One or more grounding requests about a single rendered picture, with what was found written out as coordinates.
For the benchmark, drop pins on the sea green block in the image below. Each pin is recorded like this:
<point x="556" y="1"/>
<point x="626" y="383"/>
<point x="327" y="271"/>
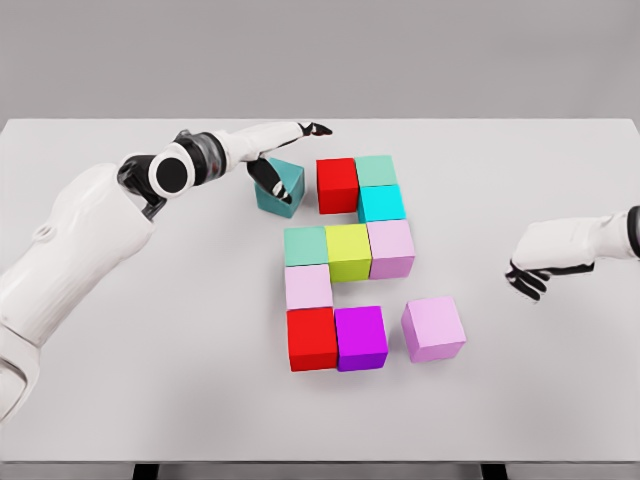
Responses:
<point x="376" y="170"/>
<point x="305" y="245"/>

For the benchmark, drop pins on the dark teal block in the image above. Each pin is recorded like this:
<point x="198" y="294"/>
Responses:
<point x="290" y="175"/>

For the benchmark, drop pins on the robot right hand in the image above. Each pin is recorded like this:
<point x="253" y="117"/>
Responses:
<point x="555" y="245"/>

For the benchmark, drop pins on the red block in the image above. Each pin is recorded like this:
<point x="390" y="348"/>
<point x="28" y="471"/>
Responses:
<point x="336" y="185"/>
<point x="311" y="337"/>

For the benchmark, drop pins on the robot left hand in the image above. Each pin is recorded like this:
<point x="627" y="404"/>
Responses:
<point x="270" y="137"/>

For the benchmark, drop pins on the cyan block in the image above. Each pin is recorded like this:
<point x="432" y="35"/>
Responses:
<point x="381" y="202"/>

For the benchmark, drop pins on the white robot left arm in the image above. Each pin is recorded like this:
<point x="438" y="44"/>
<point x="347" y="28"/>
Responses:
<point x="75" y="235"/>

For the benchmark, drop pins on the yellow-green block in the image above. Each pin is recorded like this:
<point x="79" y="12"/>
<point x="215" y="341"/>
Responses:
<point x="349" y="252"/>

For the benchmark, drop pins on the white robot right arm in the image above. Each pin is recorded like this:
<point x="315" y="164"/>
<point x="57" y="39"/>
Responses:
<point x="622" y="235"/>

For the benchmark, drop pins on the pink block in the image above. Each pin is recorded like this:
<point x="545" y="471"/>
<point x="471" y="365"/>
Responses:
<point x="391" y="247"/>
<point x="307" y="286"/>
<point x="434" y="327"/>

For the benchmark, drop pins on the purple block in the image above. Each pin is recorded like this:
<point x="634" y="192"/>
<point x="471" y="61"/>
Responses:
<point x="361" y="337"/>

